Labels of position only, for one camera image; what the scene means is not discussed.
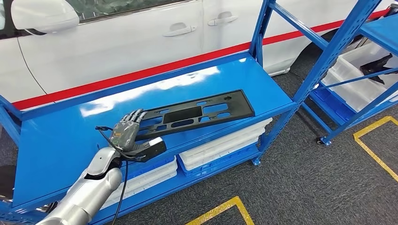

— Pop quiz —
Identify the white car with red stripe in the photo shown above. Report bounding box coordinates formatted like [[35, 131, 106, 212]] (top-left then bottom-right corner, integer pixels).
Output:
[[0, 0, 398, 112]]

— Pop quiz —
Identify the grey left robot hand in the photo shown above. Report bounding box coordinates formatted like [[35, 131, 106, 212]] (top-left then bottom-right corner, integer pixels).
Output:
[[108, 108, 158, 153]]

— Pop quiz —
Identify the blue metal shelf rack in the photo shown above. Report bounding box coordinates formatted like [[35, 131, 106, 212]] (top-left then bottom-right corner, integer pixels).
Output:
[[0, 0, 383, 225], [300, 14, 398, 147]]

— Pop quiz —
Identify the blue plastic bin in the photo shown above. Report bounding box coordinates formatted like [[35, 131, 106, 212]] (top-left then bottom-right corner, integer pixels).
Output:
[[126, 155, 176, 182], [312, 88, 355, 122], [176, 143, 261, 178]]

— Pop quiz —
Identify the black plastic plate frame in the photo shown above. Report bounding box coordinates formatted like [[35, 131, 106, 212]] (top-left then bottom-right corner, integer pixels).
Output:
[[134, 90, 256, 141]]

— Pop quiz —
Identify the white plastic bin stack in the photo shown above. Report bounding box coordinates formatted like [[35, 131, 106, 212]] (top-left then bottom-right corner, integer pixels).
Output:
[[179, 118, 273, 171], [99, 156, 178, 210]]

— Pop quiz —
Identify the black plastic trim part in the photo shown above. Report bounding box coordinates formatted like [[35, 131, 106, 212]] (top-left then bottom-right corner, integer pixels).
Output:
[[359, 53, 398, 85]]

